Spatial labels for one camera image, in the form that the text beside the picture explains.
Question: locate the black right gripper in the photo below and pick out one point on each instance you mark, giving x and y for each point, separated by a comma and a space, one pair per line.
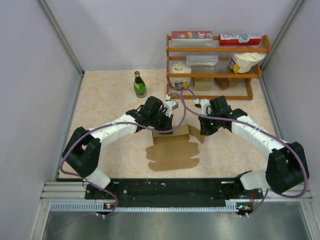
204, 130

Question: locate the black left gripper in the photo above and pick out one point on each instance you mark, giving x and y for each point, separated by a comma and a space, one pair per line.
167, 125

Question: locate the brown cardboard box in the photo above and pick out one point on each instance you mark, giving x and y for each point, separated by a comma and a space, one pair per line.
175, 151

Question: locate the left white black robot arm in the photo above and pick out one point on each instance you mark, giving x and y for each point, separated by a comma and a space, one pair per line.
82, 152

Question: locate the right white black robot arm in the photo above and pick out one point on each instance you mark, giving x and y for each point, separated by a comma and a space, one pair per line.
286, 162

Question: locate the silver foil box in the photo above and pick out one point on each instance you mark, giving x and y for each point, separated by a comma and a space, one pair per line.
201, 60

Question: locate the red foil box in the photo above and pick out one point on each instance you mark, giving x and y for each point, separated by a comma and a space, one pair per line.
191, 35

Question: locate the red white wrap box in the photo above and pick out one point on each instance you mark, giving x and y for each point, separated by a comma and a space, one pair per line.
239, 39

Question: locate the green glass bottle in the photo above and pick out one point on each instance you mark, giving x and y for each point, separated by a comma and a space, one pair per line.
139, 85

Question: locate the tan block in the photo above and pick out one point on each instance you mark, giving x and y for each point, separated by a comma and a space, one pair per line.
202, 84

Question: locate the brown red block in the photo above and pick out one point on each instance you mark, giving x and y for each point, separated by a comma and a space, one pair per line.
223, 83

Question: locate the wooden shelf rack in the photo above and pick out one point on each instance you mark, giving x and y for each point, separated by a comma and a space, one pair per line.
220, 70

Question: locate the large white flour bag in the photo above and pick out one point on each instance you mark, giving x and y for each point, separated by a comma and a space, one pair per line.
241, 63

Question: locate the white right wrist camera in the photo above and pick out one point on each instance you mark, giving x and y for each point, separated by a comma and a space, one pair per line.
204, 105

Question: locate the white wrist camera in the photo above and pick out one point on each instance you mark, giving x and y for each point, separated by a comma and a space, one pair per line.
204, 105
169, 105

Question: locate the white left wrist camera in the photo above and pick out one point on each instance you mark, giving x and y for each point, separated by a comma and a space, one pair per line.
169, 105

